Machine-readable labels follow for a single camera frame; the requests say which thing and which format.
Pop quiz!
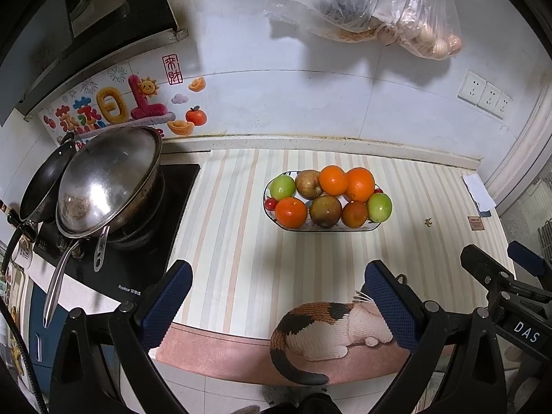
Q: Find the steel wok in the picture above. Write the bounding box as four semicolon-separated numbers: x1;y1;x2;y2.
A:
43;168;167;328

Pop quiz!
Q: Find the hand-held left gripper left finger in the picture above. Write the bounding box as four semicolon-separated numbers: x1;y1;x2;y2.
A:
49;260;193;414

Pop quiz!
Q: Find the white mug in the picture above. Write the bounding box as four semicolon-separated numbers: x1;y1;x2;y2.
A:
13;241;35;268

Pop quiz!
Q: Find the striped mat with cat print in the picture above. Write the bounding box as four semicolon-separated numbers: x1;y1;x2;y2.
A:
155;149;518;386

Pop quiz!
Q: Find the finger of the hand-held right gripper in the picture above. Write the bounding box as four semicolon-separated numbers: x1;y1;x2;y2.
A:
459;244;524;307
506;240;552;289

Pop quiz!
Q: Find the white wall socket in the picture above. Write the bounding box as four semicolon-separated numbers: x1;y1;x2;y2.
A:
458;70;487;106
476;81;501;113
492;92;513;119

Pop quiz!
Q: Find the bright orange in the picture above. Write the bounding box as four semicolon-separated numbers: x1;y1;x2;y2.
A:
344;167;376;203
319;165;348;196
275;197;308;229

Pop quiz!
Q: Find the white folded paper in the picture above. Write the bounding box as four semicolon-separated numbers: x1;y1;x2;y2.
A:
462;173;496;212

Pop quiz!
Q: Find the blue cabinet door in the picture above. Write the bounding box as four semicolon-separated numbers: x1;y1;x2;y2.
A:
28;285;70;386

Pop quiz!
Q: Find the white door frame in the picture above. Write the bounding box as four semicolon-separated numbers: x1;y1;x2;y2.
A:
485;90;552;210

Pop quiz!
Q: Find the black induction cooktop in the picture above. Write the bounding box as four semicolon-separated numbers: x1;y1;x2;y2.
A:
33;163;201;300

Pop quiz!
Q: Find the colourful wall sticker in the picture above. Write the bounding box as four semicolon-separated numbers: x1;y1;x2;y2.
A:
38;54;208;147

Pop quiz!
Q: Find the dark reddish orange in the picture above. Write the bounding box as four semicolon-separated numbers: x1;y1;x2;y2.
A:
342;200;370;228

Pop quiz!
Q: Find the black range hood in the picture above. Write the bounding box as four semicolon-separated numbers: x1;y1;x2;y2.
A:
0;0;189;128

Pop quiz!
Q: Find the black frying pan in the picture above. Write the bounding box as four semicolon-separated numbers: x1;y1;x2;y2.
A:
2;133;76;268

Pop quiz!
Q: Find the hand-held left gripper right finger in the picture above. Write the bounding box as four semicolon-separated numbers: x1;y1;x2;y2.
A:
364;260;507;414

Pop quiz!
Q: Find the green round fruit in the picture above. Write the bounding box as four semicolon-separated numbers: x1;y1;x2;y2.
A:
269;175;296;200
367;192;393;223

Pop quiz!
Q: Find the clear plastic bag of eggs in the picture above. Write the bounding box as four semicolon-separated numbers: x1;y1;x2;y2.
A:
371;0;463;60

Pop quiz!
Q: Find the brown round fruit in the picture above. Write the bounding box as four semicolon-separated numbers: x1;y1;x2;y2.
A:
295;170;323;200
309;195;343;228

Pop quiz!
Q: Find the glass fruit bowl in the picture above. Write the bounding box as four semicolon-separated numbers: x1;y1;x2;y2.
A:
263;170;386;234

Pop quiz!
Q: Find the steel wok lid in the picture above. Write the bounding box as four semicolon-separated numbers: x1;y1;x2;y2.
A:
56;127;164;239

